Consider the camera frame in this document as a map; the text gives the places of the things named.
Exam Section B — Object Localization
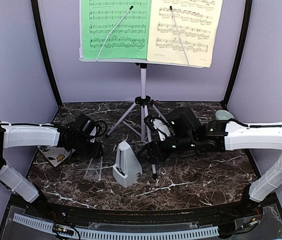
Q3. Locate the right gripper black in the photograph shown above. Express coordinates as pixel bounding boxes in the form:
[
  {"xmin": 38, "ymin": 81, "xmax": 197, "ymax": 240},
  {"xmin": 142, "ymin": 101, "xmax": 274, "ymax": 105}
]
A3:
[{"xmin": 137, "ymin": 134, "xmax": 197, "ymax": 165}]

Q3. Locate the clear metronome front cover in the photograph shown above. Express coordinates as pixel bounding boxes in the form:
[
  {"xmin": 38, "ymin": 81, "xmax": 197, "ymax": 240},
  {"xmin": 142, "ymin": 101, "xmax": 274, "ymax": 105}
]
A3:
[{"xmin": 83, "ymin": 156, "xmax": 103, "ymax": 183}]

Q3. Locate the white metronome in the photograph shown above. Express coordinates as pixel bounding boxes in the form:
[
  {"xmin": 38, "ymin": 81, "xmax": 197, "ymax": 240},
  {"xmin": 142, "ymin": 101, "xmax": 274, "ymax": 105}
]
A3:
[{"xmin": 112, "ymin": 141, "xmax": 143, "ymax": 188}]

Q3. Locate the white perforated music stand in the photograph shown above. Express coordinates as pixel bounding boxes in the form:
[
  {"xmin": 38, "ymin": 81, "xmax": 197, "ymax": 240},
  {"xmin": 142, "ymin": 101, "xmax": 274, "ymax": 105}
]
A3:
[{"xmin": 79, "ymin": 0, "xmax": 216, "ymax": 181}]

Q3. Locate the green sheet music page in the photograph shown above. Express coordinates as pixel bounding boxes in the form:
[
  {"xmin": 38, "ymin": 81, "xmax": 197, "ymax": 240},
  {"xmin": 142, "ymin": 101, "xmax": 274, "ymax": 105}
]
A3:
[{"xmin": 79, "ymin": 0, "xmax": 152, "ymax": 61}]

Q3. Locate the yellow sheet music page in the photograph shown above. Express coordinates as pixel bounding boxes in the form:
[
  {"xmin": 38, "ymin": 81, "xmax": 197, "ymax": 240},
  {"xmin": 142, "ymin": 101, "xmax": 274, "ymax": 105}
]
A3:
[{"xmin": 147, "ymin": 0, "xmax": 223, "ymax": 68}]

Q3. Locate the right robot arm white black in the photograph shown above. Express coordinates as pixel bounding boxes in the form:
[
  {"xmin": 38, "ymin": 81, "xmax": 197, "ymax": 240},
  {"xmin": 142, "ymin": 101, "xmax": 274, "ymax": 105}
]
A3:
[{"xmin": 137, "ymin": 107, "xmax": 282, "ymax": 217}]

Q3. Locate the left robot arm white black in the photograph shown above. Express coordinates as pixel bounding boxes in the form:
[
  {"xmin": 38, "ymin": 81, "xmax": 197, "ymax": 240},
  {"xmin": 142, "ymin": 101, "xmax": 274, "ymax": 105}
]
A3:
[{"xmin": 0, "ymin": 114, "xmax": 103, "ymax": 218}]

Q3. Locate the floral square ceramic plate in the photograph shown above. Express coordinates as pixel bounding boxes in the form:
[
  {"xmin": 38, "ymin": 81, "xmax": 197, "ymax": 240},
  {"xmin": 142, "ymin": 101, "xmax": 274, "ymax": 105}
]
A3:
[{"xmin": 37, "ymin": 146, "xmax": 75, "ymax": 168}]

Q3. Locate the pale green ceramic bowl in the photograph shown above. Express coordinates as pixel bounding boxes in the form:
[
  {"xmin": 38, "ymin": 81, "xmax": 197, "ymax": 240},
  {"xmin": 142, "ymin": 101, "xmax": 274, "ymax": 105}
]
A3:
[{"xmin": 215, "ymin": 109, "xmax": 234, "ymax": 121}]

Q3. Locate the white slotted cable duct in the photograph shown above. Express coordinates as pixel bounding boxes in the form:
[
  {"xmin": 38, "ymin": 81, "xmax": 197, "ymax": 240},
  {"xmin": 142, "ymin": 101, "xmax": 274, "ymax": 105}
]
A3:
[{"xmin": 12, "ymin": 213, "xmax": 219, "ymax": 240}]

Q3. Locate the left black frame post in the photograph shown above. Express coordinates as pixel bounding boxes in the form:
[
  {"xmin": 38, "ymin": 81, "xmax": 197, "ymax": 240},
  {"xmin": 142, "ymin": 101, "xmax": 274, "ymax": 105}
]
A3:
[{"xmin": 30, "ymin": 0, "xmax": 63, "ymax": 108}]

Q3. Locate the black frame post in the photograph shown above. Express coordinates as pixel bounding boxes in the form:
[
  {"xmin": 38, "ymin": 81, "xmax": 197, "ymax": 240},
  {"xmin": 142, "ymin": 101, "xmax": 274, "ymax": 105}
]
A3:
[
  {"xmin": 221, "ymin": 0, "xmax": 253, "ymax": 110},
  {"xmin": 30, "ymin": 0, "xmax": 63, "ymax": 108}
]

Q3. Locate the right black frame post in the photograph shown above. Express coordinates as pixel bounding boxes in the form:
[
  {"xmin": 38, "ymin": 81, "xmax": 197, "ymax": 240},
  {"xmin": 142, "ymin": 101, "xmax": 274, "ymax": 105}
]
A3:
[{"xmin": 221, "ymin": 0, "xmax": 253, "ymax": 110}]

